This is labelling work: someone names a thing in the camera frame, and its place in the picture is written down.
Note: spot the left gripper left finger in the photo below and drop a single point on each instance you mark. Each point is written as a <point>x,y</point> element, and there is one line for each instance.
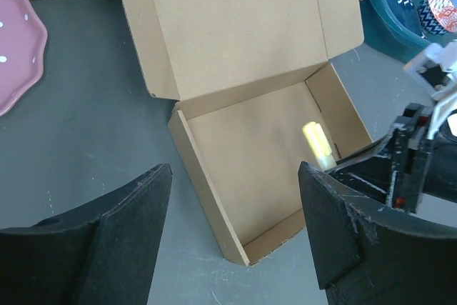
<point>102,252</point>

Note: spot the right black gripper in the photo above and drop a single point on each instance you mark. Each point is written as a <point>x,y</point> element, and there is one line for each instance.
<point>417,165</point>

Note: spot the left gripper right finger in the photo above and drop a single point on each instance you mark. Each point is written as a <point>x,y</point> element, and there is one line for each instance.
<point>367,253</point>

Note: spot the yellow highlighter pen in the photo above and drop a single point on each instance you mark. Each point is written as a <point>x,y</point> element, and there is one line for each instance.
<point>319,145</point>

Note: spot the brown cardboard box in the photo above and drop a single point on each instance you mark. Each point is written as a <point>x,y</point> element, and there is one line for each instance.
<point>246,76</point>

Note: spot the teal plastic bin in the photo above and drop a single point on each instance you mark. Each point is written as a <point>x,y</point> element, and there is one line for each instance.
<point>384,33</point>

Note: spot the red white patterned bowl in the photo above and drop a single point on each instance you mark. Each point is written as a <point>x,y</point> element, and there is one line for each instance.
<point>437,17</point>

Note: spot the dark blue patterned bowl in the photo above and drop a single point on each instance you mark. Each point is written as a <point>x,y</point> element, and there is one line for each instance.
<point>405,12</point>

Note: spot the pink dotted plate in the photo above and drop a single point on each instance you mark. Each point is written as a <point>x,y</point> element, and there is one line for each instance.
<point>23,43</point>

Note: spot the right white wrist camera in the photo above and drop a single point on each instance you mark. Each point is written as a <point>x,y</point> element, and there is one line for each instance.
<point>434,70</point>

